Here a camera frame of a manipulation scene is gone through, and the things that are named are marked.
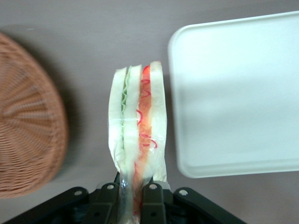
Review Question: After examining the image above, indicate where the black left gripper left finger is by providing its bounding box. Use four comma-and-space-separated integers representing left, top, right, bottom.
81, 182, 121, 224

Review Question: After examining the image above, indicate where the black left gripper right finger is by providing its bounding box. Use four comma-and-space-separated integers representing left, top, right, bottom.
139, 183, 167, 224

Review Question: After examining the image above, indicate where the triangle sandwich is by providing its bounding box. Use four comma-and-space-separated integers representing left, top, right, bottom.
107, 61, 169, 224

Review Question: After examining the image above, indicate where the round brown wicker basket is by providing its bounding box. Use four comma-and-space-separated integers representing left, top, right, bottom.
0, 31, 70, 199

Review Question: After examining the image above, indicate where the cream rectangular tray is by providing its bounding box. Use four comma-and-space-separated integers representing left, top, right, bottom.
167, 10, 299, 179

